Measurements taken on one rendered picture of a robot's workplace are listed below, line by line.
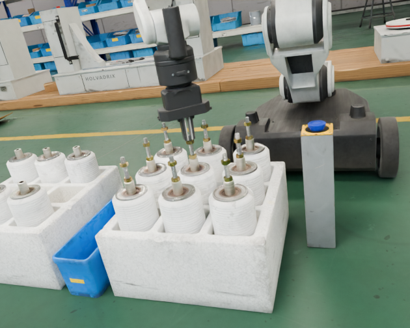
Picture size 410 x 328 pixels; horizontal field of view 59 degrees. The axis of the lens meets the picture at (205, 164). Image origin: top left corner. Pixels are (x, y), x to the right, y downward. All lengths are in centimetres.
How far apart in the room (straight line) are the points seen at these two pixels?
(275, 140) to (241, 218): 55
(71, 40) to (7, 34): 74
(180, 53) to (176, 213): 33
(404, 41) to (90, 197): 224
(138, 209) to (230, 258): 23
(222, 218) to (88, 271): 37
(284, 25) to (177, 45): 47
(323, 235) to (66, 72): 303
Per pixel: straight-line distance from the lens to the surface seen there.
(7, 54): 408
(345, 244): 103
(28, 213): 103
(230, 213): 74
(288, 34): 116
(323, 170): 90
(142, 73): 315
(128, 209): 83
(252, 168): 86
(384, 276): 95
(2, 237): 108
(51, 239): 102
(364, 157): 127
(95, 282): 97
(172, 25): 76
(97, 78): 339
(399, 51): 279
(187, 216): 79
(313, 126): 87
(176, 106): 83
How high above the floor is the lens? 62
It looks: 23 degrees down
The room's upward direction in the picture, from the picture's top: 10 degrees counter-clockwise
